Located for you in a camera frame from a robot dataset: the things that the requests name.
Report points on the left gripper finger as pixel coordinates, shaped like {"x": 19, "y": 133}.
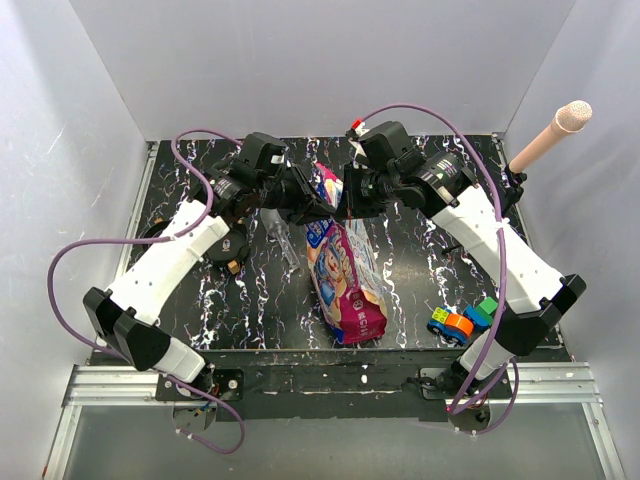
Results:
{"x": 312, "y": 213}
{"x": 308, "y": 201}

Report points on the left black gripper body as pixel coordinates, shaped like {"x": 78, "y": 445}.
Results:
{"x": 284, "y": 193}

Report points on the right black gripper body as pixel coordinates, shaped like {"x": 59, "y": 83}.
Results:
{"x": 376, "y": 191}

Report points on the clear plastic scoop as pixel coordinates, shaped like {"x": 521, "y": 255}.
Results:
{"x": 277, "y": 229}

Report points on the pink cat food bag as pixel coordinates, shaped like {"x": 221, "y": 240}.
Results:
{"x": 346, "y": 278}

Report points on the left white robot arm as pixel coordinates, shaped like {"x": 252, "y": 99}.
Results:
{"x": 125, "y": 314}

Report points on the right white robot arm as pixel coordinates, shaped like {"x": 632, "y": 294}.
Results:
{"x": 389, "y": 167}

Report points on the right black pet bowl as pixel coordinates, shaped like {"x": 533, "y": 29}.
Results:
{"x": 231, "y": 251}

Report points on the black pet bowl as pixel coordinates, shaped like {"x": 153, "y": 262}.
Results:
{"x": 231, "y": 251}
{"x": 156, "y": 230}

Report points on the left black pet bowl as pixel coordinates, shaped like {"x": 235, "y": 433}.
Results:
{"x": 156, "y": 230}

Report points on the black microphone tripod stand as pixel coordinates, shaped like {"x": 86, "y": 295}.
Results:
{"x": 508, "y": 186}

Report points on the colourful toy block car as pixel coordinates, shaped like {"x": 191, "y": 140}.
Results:
{"x": 457, "y": 329}

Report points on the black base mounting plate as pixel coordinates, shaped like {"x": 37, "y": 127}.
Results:
{"x": 332, "y": 383}

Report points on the pink microphone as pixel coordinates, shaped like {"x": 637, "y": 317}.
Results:
{"x": 568, "y": 120}

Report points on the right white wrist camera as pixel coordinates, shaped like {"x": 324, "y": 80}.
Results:
{"x": 353, "y": 135}

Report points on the aluminium rail frame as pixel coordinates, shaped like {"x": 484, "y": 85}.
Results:
{"x": 135, "y": 425}

